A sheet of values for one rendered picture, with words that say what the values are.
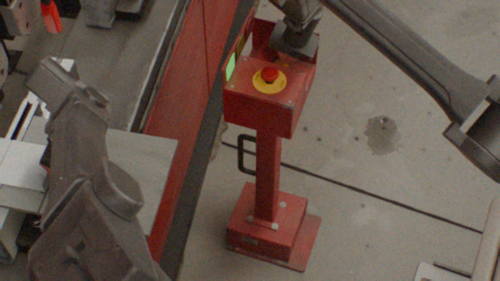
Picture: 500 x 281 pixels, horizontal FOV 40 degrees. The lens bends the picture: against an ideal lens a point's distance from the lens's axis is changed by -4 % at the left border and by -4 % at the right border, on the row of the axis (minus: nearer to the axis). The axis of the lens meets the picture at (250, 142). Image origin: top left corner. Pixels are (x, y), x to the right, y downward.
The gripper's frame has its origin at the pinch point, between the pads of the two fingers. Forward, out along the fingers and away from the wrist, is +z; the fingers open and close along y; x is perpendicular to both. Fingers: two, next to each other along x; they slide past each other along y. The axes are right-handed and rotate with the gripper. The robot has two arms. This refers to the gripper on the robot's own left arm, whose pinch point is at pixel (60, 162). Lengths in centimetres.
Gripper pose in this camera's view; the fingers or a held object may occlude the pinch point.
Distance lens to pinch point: 115.6
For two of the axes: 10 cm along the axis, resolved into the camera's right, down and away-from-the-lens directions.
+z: -4.5, 4.2, 7.9
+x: 8.6, 4.3, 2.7
